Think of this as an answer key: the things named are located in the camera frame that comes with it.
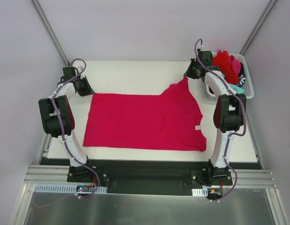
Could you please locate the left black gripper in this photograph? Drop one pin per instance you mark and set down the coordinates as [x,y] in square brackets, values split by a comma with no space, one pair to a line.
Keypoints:
[83,86]

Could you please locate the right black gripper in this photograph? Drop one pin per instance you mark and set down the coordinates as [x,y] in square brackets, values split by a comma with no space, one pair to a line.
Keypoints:
[192,71]

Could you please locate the magenta pink t shirt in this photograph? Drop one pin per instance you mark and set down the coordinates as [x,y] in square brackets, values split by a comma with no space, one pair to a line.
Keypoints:
[169,121]

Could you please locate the white plastic laundry basket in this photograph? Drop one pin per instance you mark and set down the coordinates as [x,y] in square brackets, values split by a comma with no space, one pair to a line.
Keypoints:
[247,86]

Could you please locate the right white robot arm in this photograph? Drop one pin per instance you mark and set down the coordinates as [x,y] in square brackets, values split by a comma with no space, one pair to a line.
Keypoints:
[228,118]

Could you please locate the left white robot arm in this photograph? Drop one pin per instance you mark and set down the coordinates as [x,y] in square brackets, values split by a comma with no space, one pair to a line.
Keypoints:
[58,120]

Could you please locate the red t shirt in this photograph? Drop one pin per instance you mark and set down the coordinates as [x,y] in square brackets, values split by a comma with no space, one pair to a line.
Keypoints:
[221,60]

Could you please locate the black white patterned garment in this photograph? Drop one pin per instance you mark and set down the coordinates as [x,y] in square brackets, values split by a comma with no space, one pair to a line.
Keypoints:
[241,80]

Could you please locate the teal t shirt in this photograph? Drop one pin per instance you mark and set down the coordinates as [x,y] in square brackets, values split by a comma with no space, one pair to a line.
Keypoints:
[237,89]

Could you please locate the right aluminium frame post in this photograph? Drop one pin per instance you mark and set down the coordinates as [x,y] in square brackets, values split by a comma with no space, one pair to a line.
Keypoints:
[259,24]

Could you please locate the aluminium frame post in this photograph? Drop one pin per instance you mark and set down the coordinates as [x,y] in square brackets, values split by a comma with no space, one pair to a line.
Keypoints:
[49,30]
[259,24]

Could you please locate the left aluminium frame post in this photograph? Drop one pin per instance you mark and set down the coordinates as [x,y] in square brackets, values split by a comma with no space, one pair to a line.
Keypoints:
[49,30]

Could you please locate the aluminium front rail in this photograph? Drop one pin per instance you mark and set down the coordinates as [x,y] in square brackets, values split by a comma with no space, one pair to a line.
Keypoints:
[58,174]

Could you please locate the left white cable duct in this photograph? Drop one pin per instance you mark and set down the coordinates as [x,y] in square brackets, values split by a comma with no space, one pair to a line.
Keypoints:
[69,189]

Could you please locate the white cable duct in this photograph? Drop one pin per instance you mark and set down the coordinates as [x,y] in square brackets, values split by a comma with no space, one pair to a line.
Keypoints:
[206,191]
[69,189]

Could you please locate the right white cable duct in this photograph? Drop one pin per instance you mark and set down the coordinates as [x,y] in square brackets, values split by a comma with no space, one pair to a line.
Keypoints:
[206,191]

